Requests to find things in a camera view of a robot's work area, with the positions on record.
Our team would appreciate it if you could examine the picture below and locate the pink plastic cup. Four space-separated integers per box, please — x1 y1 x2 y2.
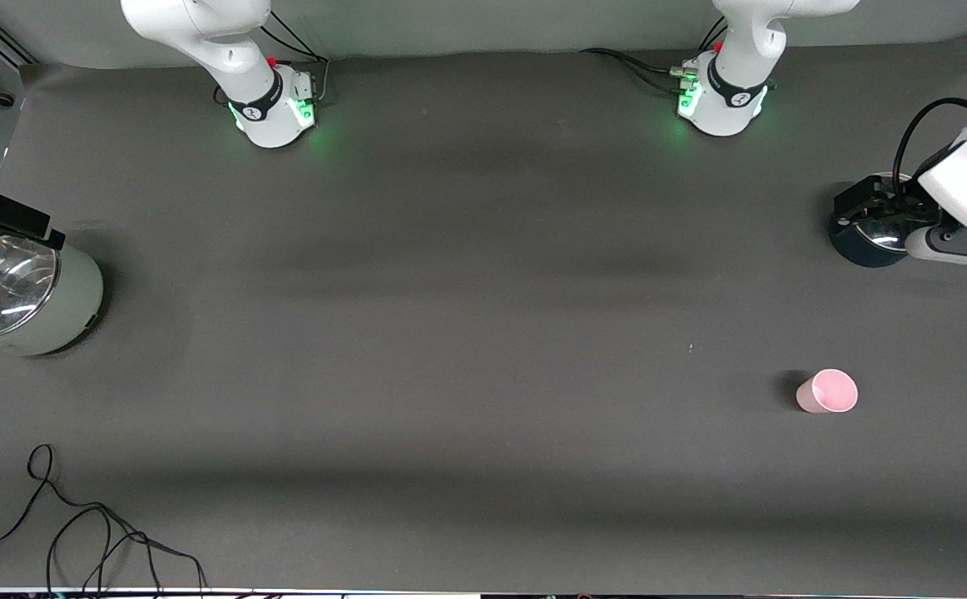
796 369 859 414

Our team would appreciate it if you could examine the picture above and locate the dark blue saucepan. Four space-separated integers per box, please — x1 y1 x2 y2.
829 179 917 269

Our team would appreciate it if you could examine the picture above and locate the glass lid with blue knob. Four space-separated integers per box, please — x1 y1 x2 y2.
862 172 917 250

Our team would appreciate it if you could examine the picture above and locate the glass lid with silver knob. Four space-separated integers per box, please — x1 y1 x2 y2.
0 235 62 340

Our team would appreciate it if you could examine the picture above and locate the grey-green cooking pot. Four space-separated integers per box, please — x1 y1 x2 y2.
0 235 106 360

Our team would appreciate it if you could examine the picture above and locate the dark grey table mat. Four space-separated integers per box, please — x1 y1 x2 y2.
0 29 967 596

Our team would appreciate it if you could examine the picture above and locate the black left arm wrist cable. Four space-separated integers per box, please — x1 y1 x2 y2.
894 97 967 209

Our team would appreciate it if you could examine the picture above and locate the thin black loose cable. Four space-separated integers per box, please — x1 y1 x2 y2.
0 443 208 593

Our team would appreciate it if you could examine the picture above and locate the black left arm base cable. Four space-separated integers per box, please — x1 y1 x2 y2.
581 47 688 91

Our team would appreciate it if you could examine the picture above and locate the black arm base cable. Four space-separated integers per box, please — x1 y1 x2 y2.
216 8 330 107
581 47 688 91

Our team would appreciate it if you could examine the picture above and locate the black right arm base cable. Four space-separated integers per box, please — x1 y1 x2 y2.
216 8 330 107

